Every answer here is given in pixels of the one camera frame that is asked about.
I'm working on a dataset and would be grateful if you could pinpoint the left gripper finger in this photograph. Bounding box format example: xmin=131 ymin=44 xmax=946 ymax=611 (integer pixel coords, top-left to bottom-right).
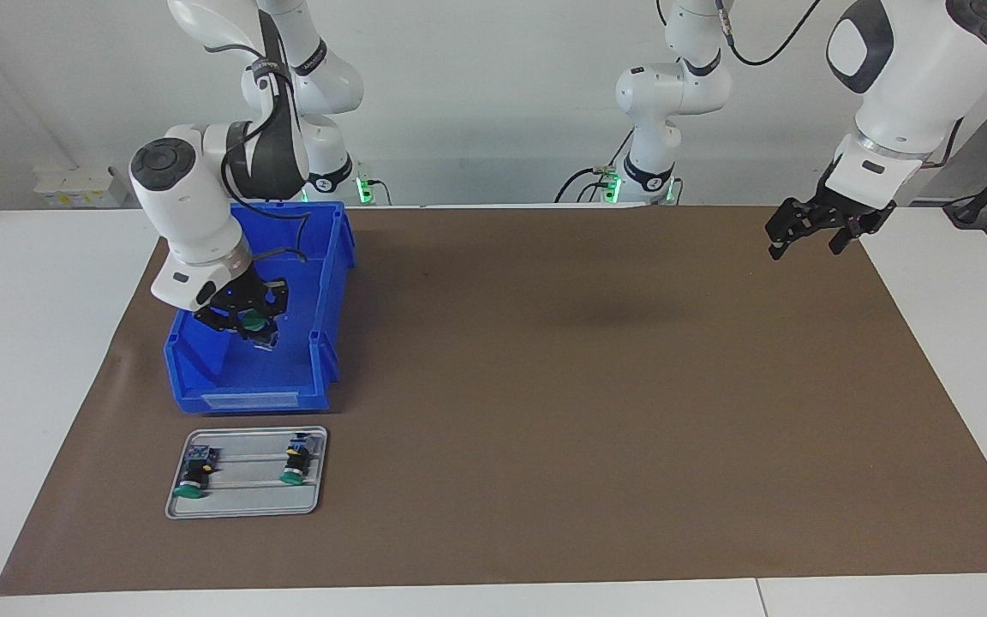
xmin=828 ymin=219 xmax=876 ymax=255
xmin=765 ymin=199 xmax=824 ymax=260

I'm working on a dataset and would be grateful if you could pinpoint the green push button switch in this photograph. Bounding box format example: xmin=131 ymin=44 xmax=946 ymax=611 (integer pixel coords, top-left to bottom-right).
xmin=236 ymin=310 xmax=280 ymax=350
xmin=280 ymin=433 xmax=316 ymax=487

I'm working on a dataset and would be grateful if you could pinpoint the green push button patterned block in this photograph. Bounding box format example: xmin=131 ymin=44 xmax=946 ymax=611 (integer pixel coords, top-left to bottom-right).
xmin=172 ymin=444 xmax=220 ymax=500

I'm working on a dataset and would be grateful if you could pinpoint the blue plastic storage bin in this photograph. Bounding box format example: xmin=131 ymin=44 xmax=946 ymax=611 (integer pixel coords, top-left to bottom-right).
xmin=164 ymin=201 xmax=357 ymax=416

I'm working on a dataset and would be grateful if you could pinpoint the grey metal tray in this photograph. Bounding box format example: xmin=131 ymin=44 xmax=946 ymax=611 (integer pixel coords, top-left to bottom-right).
xmin=165 ymin=426 xmax=328 ymax=520

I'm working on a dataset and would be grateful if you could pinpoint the white box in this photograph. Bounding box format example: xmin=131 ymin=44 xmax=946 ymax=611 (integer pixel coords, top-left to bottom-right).
xmin=33 ymin=165 xmax=130 ymax=209

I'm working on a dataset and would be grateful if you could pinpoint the brown table mat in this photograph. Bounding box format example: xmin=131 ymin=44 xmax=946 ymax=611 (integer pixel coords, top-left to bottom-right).
xmin=0 ymin=204 xmax=987 ymax=596

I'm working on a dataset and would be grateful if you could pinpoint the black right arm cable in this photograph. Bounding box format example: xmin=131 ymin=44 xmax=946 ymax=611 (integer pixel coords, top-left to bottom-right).
xmin=202 ymin=34 xmax=310 ymax=267

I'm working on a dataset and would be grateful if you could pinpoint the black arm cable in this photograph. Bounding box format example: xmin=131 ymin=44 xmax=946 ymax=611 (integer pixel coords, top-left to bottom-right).
xmin=716 ymin=0 xmax=824 ymax=68
xmin=202 ymin=34 xmax=310 ymax=267

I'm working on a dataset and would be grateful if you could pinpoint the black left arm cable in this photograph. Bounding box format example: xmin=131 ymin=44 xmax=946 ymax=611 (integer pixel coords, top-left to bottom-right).
xmin=716 ymin=0 xmax=824 ymax=68

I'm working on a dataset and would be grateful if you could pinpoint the black left base cable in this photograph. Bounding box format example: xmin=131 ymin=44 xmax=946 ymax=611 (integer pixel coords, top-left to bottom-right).
xmin=555 ymin=129 xmax=636 ymax=204

